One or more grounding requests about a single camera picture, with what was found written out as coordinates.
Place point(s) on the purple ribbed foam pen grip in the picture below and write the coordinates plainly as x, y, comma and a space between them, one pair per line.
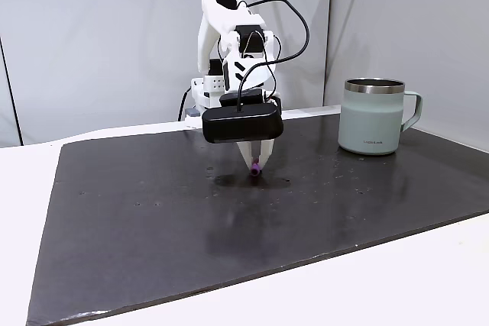
255, 167

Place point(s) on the black table mat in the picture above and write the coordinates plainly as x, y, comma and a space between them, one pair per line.
191, 226

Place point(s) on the pale green steel-rimmed mug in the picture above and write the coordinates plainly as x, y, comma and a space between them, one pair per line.
368, 120

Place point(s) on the black oval camera box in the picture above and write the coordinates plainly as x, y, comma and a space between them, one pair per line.
242, 124

